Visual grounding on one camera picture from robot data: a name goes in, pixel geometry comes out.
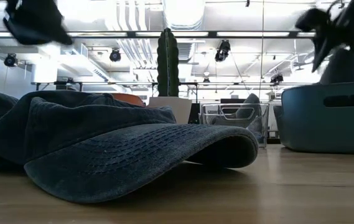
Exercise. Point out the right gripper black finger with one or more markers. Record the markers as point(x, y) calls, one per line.
point(319, 49)

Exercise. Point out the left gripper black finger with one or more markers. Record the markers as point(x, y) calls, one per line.
point(40, 39)

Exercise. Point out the white ceiling box unit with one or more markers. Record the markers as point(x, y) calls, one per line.
point(44, 73)

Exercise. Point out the black ceiling spotlight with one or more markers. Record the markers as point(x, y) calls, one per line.
point(222, 49)
point(115, 55)
point(11, 60)
point(277, 78)

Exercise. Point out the blue plastic bin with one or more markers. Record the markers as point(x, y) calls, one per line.
point(319, 130)

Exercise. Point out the orange plastic bin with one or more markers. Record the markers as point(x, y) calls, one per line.
point(130, 99)

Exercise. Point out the clear plastic bin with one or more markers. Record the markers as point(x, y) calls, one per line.
point(226, 119)

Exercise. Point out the tall green cactus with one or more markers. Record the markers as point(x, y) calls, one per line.
point(168, 62)

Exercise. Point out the black back rail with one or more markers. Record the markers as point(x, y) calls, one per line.
point(273, 141)

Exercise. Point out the silver round ventilation duct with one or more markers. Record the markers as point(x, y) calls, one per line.
point(184, 15)

